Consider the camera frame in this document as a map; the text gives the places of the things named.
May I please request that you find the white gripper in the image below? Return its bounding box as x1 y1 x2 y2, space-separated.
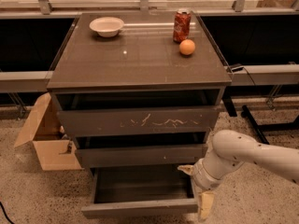
178 159 222 220

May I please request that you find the grey bottom drawer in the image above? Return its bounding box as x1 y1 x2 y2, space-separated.
82 164 198 218

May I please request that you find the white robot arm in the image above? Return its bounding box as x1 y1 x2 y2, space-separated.
178 130 299 221

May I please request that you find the grey middle drawer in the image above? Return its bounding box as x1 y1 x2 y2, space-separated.
75 132 207 168

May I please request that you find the grey drawer cabinet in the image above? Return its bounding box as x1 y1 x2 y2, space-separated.
46 10 233 179

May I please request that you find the scratched grey top drawer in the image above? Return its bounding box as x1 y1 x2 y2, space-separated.
55 89 221 138

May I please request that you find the black metal floor stand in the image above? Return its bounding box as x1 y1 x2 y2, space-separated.
241 105 299 145

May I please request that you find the black power adapter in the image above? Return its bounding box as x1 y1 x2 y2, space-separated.
227 63 244 73

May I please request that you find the orange fruit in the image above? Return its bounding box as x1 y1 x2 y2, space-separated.
179 39 195 55

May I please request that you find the open cardboard box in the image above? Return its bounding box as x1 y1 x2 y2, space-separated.
14 93 81 171

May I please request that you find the red soda can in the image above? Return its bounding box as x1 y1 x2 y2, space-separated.
173 9 192 43

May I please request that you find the white paper bowl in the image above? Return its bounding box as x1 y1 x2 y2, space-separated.
89 17 124 37

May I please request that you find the black floor cable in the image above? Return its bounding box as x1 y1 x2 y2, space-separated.
0 201 16 224

